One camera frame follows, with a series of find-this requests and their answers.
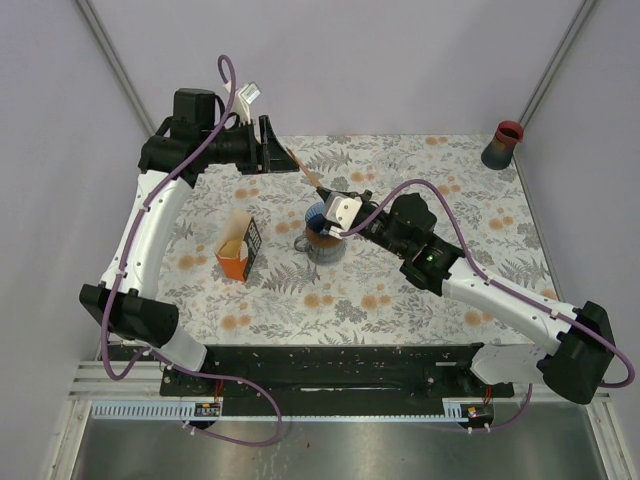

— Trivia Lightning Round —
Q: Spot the dark mug red rim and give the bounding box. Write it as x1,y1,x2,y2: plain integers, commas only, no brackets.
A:
481,120,524,170

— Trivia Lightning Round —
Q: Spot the coffee paper filter box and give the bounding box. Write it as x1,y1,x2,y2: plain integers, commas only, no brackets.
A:
215,210,262,282

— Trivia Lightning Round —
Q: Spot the aluminium rail frame front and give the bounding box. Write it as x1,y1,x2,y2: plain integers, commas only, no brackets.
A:
68,362,612,403

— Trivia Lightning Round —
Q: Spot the white slotted cable duct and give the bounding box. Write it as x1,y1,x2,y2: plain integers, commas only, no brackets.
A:
91,399,474,424

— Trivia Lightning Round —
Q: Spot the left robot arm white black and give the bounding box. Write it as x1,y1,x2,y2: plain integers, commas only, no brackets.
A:
79,83,299,395

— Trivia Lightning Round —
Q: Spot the wooden dripper ring holder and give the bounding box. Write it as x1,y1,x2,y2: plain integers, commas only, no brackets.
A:
305,227,345,251

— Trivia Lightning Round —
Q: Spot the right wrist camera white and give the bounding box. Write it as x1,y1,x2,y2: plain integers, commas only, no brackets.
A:
324,192,362,238

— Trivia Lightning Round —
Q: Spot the purple cable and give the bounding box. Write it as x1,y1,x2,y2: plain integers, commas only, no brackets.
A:
342,178,635,434
99,54,285,445

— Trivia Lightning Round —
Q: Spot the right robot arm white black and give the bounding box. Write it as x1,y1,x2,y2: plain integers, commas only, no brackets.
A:
317,187,615,405

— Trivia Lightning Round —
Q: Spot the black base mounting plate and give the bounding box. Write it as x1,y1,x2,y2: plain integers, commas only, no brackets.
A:
159,343,572,399

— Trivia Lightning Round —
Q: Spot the blue plastic cone dripper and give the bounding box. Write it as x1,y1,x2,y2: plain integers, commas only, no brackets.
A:
305,202,327,234

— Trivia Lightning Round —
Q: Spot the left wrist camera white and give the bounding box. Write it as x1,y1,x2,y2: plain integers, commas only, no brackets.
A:
232,82,261,123

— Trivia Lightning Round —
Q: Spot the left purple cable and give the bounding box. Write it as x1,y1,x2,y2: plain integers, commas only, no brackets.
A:
99,54,285,445

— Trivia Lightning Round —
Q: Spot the floral pattern table mat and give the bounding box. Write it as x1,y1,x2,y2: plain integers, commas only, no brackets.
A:
156,135,556,345

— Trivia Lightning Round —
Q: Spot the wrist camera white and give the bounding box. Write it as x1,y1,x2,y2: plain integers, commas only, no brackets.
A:
324,192,362,238
232,82,261,123

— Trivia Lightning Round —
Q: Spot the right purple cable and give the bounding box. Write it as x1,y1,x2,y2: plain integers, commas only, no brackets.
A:
342,178,635,434

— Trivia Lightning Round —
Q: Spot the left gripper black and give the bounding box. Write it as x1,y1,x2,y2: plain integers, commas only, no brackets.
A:
201,115,299,174

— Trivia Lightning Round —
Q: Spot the brown paper coffee filter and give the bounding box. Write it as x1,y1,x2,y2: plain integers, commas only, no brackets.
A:
287,148,323,192

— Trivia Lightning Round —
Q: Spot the glass coffee server carafe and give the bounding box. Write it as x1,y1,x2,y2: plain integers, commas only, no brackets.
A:
294,235,346,265

